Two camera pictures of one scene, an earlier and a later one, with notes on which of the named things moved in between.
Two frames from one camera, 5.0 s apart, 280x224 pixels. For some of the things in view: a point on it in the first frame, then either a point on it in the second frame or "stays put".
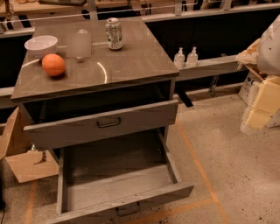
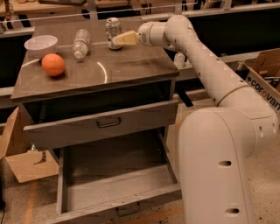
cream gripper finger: [268, 99] → [150, 33]
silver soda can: [114, 33] stays put
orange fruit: [53, 64] stays put
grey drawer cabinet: [102, 94] stays put
